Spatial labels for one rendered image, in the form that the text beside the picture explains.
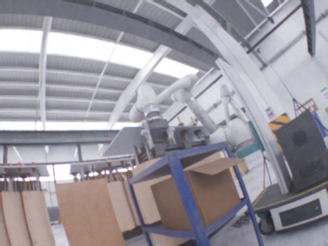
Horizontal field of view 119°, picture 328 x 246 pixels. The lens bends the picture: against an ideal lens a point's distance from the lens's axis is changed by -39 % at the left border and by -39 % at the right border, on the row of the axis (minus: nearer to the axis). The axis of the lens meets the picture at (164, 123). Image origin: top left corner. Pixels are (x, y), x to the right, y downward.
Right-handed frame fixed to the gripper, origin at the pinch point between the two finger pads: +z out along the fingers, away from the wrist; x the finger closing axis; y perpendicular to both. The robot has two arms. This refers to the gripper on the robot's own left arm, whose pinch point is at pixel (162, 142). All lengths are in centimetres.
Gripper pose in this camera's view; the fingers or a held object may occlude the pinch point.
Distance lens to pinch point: 83.4
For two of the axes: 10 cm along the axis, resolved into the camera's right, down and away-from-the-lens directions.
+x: 8.4, -0.6, 5.4
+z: 3.1, 8.7, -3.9
